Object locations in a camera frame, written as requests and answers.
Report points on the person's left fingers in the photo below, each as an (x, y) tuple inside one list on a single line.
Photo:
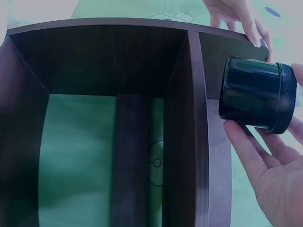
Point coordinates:
[(253, 33)]

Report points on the person's left hand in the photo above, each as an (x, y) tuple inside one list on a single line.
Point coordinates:
[(236, 11)]

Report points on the dark brown wooden shelf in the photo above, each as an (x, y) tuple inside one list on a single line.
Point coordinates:
[(99, 61)]

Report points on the black round lidded jar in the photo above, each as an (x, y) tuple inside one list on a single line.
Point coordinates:
[(255, 94)]

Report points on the person's right hand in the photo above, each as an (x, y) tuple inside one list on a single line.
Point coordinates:
[(281, 179)]

